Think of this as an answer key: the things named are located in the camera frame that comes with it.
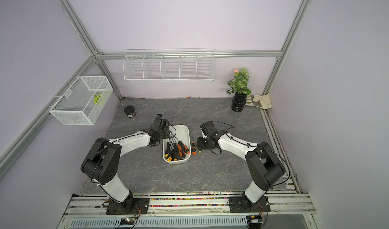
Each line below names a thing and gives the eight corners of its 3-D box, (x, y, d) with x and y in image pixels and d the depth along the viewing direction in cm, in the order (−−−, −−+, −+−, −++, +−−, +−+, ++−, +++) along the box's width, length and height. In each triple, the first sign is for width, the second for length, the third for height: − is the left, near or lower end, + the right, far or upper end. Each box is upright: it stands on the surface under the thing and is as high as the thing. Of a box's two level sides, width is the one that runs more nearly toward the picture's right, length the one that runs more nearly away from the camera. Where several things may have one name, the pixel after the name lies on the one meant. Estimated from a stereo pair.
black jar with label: (125, 117, 112) (122, 113, 108) (128, 110, 117) (125, 105, 113) (135, 117, 112) (132, 113, 108) (137, 110, 117) (135, 105, 113)
